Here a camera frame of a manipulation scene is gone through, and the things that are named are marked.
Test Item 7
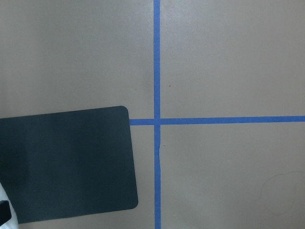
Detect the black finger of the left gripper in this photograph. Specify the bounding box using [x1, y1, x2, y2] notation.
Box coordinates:
[0, 200, 11, 223]

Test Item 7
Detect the white wireless mouse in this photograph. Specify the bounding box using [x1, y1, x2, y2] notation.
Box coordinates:
[0, 184, 19, 229]

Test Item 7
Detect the black mouse pad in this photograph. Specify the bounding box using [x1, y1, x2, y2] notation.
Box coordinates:
[0, 106, 138, 224]

